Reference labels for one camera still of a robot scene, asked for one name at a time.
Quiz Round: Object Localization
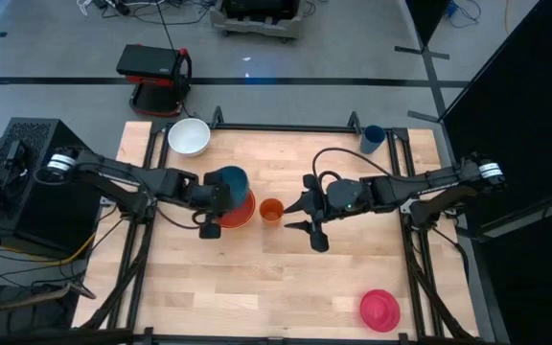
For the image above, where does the red and black cart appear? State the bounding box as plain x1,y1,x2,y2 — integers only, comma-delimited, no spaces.
115,42,194,119

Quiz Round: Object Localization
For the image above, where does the black floor box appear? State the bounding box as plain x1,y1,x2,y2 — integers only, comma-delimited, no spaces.
0,285,83,339

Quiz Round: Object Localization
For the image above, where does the pale orange bowl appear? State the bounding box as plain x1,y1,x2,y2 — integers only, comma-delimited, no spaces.
216,188,258,231

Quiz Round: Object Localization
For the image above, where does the orange cup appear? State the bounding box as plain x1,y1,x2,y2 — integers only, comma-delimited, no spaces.
259,197,286,226

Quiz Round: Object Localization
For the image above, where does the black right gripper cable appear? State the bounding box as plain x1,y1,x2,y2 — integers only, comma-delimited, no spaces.
310,147,404,191

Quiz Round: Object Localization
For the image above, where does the black frame corner bracket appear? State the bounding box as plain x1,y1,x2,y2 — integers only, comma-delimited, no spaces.
346,110,364,133
208,104,226,129

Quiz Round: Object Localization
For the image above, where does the yellow cable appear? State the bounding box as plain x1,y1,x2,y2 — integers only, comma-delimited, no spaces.
0,228,99,267

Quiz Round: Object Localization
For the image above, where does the teal cup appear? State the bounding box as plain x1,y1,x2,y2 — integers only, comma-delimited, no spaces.
359,124,387,155

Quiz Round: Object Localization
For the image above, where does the grey wheeled base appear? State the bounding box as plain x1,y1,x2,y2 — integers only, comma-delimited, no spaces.
209,0,307,43

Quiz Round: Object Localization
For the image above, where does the black table frame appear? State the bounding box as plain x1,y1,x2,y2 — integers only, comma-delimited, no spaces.
81,105,481,345

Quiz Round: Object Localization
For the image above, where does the hanging black cable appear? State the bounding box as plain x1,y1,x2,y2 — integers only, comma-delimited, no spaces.
153,0,179,53

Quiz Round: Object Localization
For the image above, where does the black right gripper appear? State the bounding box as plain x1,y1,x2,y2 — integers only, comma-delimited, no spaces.
283,172,371,253

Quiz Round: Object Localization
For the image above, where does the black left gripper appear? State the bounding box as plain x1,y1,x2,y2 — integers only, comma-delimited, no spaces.
194,171,238,240

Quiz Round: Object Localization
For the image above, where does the pink bowl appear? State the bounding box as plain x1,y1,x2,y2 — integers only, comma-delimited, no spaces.
358,288,402,334

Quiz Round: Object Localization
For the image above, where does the teal bowl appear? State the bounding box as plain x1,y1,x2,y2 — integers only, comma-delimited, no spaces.
215,165,250,213

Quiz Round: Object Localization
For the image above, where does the black partition curtain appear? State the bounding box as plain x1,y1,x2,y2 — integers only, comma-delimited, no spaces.
407,0,552,241
393,0,455,61

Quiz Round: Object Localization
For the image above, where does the blue cable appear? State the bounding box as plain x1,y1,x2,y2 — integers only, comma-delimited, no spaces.
445,0,482,29

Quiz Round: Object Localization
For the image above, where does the brown strap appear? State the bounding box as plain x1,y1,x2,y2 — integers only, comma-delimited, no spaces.
0,281,98,318

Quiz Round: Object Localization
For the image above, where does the black floor cable bundle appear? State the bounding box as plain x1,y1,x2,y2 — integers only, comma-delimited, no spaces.
75,0,218,26

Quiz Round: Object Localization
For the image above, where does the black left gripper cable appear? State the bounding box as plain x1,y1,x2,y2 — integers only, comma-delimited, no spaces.
153,205,210,231

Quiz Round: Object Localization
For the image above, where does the black computer case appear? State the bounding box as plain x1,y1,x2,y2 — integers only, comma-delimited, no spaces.
0,117,104,258

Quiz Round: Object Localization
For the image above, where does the white bowl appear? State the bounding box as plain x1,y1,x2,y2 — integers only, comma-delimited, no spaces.
167,117,212,158

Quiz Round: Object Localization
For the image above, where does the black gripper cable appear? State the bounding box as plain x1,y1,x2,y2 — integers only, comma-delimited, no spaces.
310,147,404,191
153,205,210,231

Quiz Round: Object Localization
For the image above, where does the red bowl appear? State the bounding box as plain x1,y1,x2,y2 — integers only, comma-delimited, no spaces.
217,189,257,230

